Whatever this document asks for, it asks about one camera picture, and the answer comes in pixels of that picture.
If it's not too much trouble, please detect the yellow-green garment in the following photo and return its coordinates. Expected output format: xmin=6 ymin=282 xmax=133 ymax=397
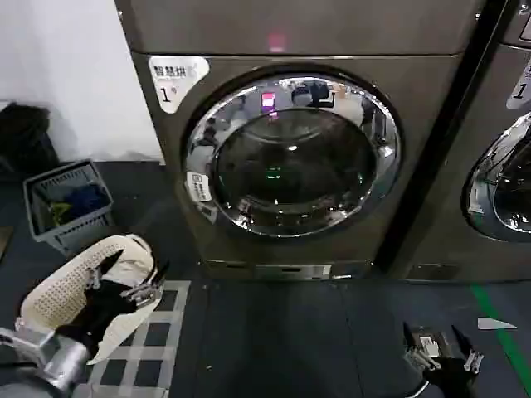
xmin=46 ymin=201 xmax=74 ymax=227

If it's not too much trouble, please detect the white power adapter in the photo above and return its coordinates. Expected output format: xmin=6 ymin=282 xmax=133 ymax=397
xmin=419 ymin=335 xmax=439 ymax=357

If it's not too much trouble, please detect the round glass dryer door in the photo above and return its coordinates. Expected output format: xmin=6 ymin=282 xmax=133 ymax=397
xmin=460 ymin=110 xmax=531 ymax=244
xmin=182 ymin=64 xmax=402 ymax=239

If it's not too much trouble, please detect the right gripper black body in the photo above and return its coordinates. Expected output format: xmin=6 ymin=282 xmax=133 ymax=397
xmin=420 ymin=357 xmax=477 ymax=398

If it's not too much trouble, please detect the white number label sticker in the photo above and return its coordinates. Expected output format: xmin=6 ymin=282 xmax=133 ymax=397
xmin=148 ymin=55 xmax=211 ymax=115
xmin=504 ymin=57 xmax=531 ymax=111

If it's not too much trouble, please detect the blue garment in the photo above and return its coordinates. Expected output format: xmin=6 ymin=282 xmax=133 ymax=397
xmin=68 ymin=184 xmax=105 ymax=216

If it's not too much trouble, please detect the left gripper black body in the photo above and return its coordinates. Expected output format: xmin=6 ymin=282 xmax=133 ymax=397
xmin=56 ymin=279 xmax=139 ymax=360

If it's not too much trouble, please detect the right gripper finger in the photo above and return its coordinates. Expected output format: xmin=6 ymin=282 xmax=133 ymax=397
xmin=451 ymin=323 xmax=485 ymax=376
xmin=402 ymin=322 xmax=443 ymax=371

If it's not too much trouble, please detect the white cloth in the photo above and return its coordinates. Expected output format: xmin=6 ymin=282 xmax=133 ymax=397
xmin=99 ymin=238 xmax=157 ymax=289

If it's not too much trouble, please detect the grey slotted plastic basket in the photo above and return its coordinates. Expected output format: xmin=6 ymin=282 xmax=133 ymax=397
xmin=22 ymin=159 xmax=115 ymax=256

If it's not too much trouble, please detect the black bag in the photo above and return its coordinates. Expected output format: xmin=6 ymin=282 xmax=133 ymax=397
xmin=0 ymin=101 xmax=60 ymax=175

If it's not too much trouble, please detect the grey checkered floor mat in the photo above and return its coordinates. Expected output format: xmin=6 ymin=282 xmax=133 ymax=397
xmin=85 ymin=279 xmax=192 ymax=398

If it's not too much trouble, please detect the grey front-load dryer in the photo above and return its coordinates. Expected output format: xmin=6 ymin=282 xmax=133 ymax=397
xmin=387 ymin=0 xmax=531 ymax=284
xmin=114 ymin=0 xmax=487 ymax=284

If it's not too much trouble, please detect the cream perforated laundry basket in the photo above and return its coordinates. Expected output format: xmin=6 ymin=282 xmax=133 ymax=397
xmin=19 ymin=233 xmax=166 ymax=366

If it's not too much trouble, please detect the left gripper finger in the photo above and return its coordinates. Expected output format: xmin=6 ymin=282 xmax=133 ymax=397
xmin=121 ymin=260 xmax=170 ymax=307
xmin=85 ymin=249 xmax=124 ymax=292

